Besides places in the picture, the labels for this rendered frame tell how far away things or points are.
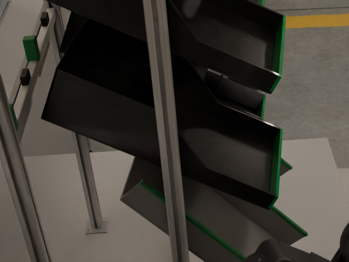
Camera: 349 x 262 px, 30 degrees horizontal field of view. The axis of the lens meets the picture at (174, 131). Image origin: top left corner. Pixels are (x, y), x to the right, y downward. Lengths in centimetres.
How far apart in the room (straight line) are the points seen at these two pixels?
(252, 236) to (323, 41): 265
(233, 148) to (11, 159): 27
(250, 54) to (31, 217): 31
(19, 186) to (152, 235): 51
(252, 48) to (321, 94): 239
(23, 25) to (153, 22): 139
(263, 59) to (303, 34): 289
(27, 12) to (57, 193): 86
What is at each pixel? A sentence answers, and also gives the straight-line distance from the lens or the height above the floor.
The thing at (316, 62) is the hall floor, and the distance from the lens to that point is 335.
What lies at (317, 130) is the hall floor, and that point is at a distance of 287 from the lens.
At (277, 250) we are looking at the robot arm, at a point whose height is 133.
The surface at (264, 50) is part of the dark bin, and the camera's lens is 72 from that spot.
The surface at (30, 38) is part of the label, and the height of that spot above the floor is 134.
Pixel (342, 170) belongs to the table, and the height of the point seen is 86.
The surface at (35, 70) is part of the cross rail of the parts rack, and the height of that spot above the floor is 131.
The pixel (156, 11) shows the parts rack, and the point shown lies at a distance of 60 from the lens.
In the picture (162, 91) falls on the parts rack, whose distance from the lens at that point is 65.
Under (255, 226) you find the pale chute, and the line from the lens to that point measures 96.
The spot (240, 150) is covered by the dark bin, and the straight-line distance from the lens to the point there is 81.
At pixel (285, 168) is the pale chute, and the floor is 102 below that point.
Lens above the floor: 171
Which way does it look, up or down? 37 degrees down
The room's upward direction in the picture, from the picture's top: 5 degrees counter-clockwise
